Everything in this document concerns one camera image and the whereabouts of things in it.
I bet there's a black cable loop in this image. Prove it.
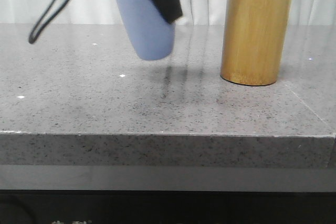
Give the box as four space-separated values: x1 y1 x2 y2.
28 0 85 45

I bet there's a bamboo cylindrical holder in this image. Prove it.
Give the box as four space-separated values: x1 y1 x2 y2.
220 0 291 86

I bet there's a blue plastic cup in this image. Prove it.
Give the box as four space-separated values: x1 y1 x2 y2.
116 0 175 60

